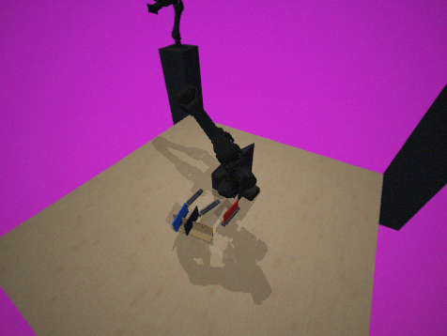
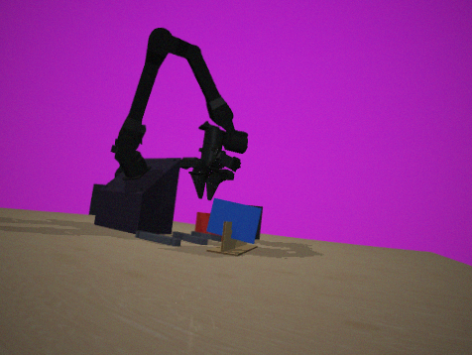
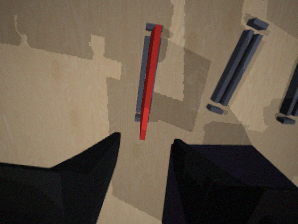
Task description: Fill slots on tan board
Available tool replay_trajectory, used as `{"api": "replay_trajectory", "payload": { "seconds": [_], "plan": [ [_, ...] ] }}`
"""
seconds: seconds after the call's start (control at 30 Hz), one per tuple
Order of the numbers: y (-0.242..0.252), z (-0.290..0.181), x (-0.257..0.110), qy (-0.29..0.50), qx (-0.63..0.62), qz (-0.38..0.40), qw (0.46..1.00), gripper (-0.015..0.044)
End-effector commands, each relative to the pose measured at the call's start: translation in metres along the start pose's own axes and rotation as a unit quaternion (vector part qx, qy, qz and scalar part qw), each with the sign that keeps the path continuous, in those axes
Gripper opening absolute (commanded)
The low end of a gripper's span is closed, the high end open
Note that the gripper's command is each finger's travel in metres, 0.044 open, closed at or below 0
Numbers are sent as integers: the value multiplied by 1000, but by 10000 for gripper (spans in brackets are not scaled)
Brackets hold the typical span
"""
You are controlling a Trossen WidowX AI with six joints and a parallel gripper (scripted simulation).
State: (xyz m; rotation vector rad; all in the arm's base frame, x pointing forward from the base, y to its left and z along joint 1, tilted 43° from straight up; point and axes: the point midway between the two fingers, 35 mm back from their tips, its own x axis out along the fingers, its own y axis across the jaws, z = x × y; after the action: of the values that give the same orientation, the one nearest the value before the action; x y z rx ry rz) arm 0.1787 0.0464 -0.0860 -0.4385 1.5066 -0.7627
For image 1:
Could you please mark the blue notched board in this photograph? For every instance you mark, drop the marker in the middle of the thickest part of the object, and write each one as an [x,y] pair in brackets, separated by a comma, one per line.
[178,220]

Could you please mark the tan slotted board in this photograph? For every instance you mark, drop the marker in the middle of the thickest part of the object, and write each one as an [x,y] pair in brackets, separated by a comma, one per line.
[199,230]

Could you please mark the red board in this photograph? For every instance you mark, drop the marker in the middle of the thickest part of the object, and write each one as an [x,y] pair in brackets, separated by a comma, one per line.
[230,211]

